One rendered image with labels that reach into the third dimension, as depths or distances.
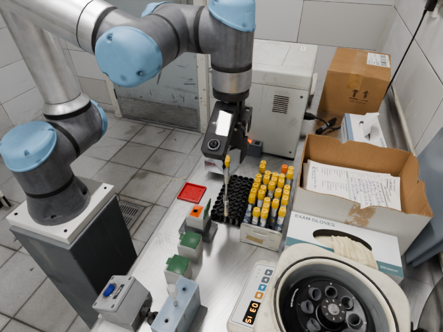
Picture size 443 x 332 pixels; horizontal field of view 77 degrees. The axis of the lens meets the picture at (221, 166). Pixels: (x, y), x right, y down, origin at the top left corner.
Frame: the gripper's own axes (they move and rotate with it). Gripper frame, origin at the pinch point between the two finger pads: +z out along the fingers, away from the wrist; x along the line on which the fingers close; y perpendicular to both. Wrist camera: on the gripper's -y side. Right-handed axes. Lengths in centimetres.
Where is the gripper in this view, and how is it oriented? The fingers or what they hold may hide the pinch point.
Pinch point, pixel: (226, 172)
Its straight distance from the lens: 64.7
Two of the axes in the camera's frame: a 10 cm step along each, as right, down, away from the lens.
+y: 3.1, -6.2, 7.2
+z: 0.0, 7.6, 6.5
